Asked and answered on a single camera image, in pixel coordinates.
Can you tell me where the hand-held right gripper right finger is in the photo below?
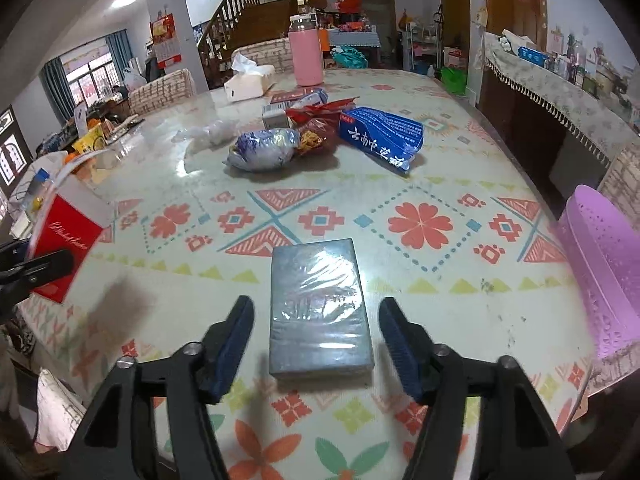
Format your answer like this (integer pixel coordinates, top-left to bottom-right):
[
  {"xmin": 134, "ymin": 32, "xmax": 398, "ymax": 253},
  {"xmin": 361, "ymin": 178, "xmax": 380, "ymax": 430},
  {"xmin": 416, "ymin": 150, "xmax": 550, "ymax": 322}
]
[{"xmin": 378, "ymin": 297, "xmax": 577, "ymax": 480}]

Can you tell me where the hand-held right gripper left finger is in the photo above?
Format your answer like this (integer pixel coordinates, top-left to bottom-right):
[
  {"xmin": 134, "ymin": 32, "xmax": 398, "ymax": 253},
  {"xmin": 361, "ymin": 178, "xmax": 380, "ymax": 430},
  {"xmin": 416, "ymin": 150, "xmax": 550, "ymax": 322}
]
[{"xmin": 60, "ymin": 295, "xmax": 256, "ymax": 480}]

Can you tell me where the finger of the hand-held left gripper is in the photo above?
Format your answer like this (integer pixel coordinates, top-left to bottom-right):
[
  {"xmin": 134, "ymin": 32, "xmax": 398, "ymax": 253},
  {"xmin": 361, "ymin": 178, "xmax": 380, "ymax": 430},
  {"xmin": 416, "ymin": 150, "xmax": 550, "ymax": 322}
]
[
  {"xmin": 0, "ymin": 248, "xmax": 76, "ymax": 303},
  {"xmin": 0, "ymin": 239, "xmax": 30, "ymax": 261}
]

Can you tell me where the red cardboard box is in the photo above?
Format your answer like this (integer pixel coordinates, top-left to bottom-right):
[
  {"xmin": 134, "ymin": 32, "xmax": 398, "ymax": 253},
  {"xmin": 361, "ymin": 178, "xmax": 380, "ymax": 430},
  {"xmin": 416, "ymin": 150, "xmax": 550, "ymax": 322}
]
[{"xmin": 29, "ymin": 189, "xmax": 117, "ymax": 305}]

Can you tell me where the grey plastic-wrapped box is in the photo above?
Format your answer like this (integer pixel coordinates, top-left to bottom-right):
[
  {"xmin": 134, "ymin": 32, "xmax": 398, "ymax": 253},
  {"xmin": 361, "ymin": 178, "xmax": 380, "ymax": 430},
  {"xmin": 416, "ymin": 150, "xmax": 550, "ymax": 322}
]
[{"xmin": 268, "ymin": 237, "xmax": 376, "ymax": 379}]

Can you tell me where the purple round plate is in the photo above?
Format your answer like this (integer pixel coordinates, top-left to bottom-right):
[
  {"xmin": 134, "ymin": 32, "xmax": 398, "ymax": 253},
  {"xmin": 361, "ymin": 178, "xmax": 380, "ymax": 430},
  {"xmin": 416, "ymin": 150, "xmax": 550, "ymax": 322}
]
[{"xmin": 556, "ymin": 184, "xmax": 640, "ymax": 361}]

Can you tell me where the white plastic jug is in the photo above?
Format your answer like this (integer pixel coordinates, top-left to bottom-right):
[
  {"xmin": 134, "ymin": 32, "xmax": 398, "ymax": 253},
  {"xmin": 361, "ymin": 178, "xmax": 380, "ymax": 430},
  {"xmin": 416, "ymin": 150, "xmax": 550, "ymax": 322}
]
[{"xmin": 9, "ymin": 150, "xmax": 69, "ymax": 211}]

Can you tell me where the yellow snack bag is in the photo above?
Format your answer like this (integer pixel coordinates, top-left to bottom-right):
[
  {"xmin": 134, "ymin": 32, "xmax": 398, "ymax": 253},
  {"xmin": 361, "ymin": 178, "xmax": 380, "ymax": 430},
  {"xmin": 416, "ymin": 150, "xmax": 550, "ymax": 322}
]
[{"xmin": 72, "ymin": 124, "xmax": 109, "ymax": 157}]

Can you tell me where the blue window curtain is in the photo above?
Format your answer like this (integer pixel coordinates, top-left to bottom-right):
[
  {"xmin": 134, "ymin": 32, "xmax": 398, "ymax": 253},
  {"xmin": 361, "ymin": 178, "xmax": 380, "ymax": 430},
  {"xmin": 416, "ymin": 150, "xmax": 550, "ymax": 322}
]
[
  {"xmin": 39, "ymin": 57, "xmax": 77, "ymax": 122},
  {"xmin": 105, "ymin": 29, "xmax": 134, "ymax": 74}
]

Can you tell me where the blue and white plastic bag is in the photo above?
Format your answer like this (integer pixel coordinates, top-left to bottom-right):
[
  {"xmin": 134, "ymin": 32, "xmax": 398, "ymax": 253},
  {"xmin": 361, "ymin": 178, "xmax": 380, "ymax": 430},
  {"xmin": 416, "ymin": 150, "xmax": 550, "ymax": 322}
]
[{"xmin": 223, "ymin": 128, "xmax": 302, "ymax": 172}]

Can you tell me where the clear crumpled plastic bag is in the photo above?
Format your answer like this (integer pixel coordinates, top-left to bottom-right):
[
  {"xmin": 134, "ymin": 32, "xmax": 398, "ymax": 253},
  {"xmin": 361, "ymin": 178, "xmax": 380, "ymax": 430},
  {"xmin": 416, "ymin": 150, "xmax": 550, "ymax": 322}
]
[{"xmin": 172, "ymin": 120, "xmax": 237, "ymax": 155}]

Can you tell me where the white plastic shopping bag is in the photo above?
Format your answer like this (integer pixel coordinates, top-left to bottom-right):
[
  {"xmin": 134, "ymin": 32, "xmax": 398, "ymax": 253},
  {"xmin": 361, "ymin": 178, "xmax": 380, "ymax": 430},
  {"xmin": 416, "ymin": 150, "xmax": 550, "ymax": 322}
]
[{"xmin": 122, "ymin": 57, "xmax": 149, "ymax": 92}]

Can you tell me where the blue printed medicine bag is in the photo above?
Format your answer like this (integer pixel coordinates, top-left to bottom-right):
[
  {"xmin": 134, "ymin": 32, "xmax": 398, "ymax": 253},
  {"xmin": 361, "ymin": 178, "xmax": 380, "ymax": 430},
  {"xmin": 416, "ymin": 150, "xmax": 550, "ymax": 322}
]
[{"xmin": 338, "ymin": 106, "xmax": 426, "ymax": 174}]

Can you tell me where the dark red snack bag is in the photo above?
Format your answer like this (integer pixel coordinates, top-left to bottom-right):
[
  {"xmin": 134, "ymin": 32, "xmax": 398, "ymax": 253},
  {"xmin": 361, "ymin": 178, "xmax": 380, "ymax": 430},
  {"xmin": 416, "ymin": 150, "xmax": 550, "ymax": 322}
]
[{"xmin": 295, "ymin": 117, "xmax": 342, "ymax": 157}]

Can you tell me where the small white box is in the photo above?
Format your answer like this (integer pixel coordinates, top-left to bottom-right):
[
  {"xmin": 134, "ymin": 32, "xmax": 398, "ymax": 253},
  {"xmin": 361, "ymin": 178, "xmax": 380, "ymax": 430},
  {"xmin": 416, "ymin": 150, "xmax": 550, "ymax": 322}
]
[{"xmin": 262, "ymin": 105, "xmax": 292, "ymax": 131}]

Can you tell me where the red crumpled wrapper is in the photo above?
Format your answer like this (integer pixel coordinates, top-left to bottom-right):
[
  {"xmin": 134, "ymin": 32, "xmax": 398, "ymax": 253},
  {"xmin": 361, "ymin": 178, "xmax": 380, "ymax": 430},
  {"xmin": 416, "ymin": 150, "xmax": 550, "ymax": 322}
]
[{"xmin": 285, "ymin": 99, "xmax": 357, "ymax": 126}]

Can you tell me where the blue and white packet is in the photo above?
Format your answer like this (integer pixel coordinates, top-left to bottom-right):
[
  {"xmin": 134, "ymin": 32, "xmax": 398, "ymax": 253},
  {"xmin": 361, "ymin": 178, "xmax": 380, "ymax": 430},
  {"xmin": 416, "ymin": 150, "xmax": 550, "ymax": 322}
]
[{"xmin": 290, "ymin": 87, "xmax": 329, "ymax": 111}]

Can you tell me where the white tissue pack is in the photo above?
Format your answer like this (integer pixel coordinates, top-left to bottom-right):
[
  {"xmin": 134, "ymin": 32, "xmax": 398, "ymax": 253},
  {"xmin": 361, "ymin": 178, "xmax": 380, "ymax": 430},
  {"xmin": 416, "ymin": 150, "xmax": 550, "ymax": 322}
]
[{"xmin": 223, "ymin": 52, "xmax": 277, "ymax": 104}]

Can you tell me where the green plastic basket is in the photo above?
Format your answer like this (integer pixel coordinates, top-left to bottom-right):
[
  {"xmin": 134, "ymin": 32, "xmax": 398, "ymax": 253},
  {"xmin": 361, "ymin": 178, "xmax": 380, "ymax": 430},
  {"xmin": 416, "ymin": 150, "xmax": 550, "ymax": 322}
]
[{"xmin": 439, "ymin": 65, "xmax": 469, "ymax": 95}]

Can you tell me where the wicker chair back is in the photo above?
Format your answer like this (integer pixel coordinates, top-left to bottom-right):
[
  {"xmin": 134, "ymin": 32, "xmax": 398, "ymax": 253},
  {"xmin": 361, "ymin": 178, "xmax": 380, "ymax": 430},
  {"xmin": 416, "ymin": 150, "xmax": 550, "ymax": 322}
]
[{"xmin": 230, "ymin": 37, "xmax": 294, "ymax": 74}]

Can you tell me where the teal plastic item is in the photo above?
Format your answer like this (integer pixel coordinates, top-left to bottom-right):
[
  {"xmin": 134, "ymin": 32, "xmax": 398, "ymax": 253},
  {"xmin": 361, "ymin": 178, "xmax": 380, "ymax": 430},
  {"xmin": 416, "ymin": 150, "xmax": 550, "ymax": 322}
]
[{"xmin": 332, "ymin": 44, "xmax": 369, "ymax": 69}]

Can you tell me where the sideboard with lace cloth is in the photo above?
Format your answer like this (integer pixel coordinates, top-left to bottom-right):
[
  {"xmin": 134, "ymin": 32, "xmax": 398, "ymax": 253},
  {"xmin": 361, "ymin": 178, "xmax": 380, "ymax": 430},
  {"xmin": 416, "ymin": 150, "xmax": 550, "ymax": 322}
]
[{"xmin": 481, "ymin": 32, "xmax": 640, "ymax": 221}]

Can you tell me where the pink bottle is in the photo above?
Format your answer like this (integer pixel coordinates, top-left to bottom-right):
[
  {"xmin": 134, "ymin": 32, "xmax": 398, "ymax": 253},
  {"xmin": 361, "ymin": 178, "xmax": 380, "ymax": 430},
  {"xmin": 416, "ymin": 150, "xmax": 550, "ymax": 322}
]
[{"xmin": 288, "ymin": 14, "xmax": 325, "ymax": 87}]

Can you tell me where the white storage shelf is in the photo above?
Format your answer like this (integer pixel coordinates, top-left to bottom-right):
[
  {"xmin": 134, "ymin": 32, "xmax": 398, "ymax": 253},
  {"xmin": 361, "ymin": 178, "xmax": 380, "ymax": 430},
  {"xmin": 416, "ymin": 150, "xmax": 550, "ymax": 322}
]
[{"xmin": 402, "ymin": 22, "xmax": 442, "ymax": 74}]

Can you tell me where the table with checkered cloth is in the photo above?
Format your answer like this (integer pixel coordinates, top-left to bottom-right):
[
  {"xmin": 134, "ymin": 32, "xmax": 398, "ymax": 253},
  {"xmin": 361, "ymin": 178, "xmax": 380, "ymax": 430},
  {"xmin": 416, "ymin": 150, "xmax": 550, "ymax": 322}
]
[{"xmin": 327, "ymin": 29, "xmax": 382, "ymax": 52}]

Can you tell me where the wooden staircase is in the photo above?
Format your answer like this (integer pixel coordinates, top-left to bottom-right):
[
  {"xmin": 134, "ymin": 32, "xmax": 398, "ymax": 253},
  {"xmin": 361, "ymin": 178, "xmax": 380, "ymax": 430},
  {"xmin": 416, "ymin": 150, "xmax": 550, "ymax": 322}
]
[{"xmin": 197, "ymin": 0, "xmax": 362, "ymax": 77}]

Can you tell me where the blue tissue box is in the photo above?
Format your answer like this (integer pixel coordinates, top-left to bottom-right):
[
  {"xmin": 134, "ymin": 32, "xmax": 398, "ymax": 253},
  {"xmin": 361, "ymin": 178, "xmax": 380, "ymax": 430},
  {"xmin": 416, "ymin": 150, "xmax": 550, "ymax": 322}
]
[{"xmin": 517, "ymin": 46, "xmax": 549, "ymax": 67}]

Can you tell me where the white crumpled cloth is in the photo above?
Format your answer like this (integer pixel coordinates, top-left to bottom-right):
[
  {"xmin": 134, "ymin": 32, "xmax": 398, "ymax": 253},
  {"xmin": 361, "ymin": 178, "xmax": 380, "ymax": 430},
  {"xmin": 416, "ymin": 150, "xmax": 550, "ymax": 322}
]
[{"xmin": 500, "ymin": 28, "xmax": 537, "ymax": 54}]

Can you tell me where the row of jars and bottles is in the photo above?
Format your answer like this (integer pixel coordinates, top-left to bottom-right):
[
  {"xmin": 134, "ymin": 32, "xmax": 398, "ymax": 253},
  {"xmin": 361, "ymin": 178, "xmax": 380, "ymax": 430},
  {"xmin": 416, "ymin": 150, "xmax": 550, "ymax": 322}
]
[{"xmin": 546, "ymin": 34, "xmax": 640, "ymax": 126}]

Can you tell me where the wooden door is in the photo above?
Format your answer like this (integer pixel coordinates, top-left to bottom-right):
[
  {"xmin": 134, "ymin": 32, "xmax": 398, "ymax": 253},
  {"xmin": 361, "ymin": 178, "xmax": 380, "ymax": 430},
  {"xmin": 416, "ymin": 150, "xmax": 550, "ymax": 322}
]
[{"xmin": 438, "ymin": 0, "xmax": 549, "ymax": 68}]

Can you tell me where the red wall calendar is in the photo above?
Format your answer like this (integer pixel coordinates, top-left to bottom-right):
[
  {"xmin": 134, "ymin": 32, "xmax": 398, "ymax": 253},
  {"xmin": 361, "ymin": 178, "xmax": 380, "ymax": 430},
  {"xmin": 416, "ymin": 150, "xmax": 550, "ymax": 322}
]
[{"xmin": 149, "ymin": 11, "xmax": 181, "ymax": 69}]

